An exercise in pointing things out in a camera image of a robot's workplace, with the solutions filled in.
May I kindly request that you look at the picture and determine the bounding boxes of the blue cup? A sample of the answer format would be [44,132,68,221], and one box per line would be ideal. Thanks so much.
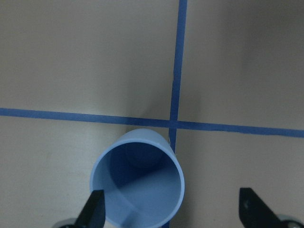
[89,129,185,228]

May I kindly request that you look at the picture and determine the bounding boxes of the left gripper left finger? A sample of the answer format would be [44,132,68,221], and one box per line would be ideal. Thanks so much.
[75,190,105,228]

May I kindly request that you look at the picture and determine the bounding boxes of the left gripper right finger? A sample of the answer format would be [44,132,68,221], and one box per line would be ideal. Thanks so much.
[238,188,281,228]

